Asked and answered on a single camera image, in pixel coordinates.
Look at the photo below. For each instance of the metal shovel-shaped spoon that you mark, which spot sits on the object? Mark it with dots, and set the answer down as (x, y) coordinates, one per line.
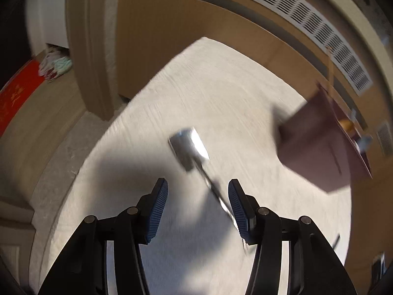
(187, 147)

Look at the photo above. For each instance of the beige kitchen counter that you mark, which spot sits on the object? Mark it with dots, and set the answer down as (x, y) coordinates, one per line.
(377, 21)

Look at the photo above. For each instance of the white shelf cabinet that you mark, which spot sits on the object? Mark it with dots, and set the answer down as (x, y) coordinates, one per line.
(46, 12)

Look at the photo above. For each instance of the grey-blue plastic spoon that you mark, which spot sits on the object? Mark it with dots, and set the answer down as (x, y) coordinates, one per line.
(365, 142)

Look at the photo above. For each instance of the long grey vent grille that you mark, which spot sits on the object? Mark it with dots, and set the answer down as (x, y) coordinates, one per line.
(307, 18)

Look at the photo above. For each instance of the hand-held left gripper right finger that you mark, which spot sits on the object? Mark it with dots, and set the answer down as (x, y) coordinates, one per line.
(241, 215)

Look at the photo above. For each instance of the wooden spoon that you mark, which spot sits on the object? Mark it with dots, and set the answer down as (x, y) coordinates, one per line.
(347, 125)

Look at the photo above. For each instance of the maroon utensil box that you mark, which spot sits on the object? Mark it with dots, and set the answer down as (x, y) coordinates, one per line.
(310, 141)

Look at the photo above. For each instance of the short grey vent grille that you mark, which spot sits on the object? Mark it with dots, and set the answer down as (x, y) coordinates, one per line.
(384, 139)

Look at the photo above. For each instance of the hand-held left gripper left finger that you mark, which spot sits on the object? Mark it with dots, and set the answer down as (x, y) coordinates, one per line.
(155, 215)

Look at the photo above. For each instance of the pile of light slippers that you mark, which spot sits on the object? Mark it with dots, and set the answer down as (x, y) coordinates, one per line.
(55, 64)

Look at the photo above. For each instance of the red floor mat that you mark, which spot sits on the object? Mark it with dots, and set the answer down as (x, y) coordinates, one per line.
(18, 95)

